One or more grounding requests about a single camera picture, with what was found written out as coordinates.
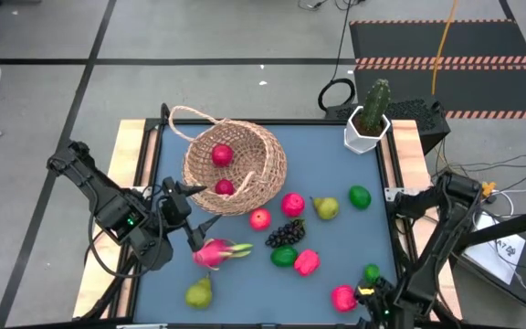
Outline yellow hanging cable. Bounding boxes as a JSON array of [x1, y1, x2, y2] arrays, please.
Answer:
[[430, 0, 459, 96]]

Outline small bright green lime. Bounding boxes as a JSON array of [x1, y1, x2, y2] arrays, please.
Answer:
[[363, 263, 382, 284]]

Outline red yellow-speckled apple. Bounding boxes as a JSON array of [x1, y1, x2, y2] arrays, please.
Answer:
[[211, 143, 235, 168], [249, 207, 272, 232]]

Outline silver mounting plate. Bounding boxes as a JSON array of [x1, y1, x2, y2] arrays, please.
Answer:
[[384, 186, 413, 202]]

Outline large round dark lime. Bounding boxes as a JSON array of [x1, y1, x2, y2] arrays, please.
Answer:
[[269, 245, 299, 269]]

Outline dark red apple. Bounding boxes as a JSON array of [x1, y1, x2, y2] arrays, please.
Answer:
[[214, 177, 236, 196]]

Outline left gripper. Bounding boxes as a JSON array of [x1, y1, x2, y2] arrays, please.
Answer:
[[133, 176, 222, 271]]

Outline black cable with coil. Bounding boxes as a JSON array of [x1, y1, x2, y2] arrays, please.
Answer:
[[316, 0, 357, 112]]

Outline red bell pepper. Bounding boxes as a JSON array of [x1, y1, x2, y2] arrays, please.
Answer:
[[331, 284, 359, 313], [293, 249, 321, 277]]

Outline white hexagonal plant pot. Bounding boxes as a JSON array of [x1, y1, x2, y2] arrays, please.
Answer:
[[342, 105, 392, 155]]

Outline wooden table side board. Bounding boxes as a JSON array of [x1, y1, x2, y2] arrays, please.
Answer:
[[379, 119, 464, 321], [71, 119, 160, 320]]

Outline woven wicker basket with handles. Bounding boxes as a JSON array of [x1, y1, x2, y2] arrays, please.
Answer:
[[167, 104, 289, 217]]

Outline bright green pointed lime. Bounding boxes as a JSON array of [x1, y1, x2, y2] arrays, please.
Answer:
[[348, 185, 373, 211]]

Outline pink red apple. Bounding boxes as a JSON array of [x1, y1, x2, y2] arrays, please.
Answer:
[[280, 192, 306, 218]]

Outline dark purple grape bunch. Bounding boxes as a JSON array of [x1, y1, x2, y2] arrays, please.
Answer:
[[265, 218, 308, 249]]

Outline black metal stand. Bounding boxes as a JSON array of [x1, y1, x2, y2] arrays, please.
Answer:
[[452, 204, 526, 321]]

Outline green pear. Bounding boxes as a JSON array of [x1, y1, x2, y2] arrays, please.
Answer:
[[310, 196, 341, 221], [184, 272, 214, 311]]

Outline green cactus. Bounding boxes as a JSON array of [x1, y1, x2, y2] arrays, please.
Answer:
[[359, 78, 392, 133]]

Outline pink dragon fruit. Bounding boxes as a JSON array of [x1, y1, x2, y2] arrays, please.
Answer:
[[192, 237, 254, 271]]

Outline black mat with striped edges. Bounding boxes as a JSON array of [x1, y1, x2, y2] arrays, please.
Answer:
[[348, 18, 526, 121]]

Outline white paper sheet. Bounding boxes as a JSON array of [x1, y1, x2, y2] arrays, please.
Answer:
[[463, 212, 526, 287]]

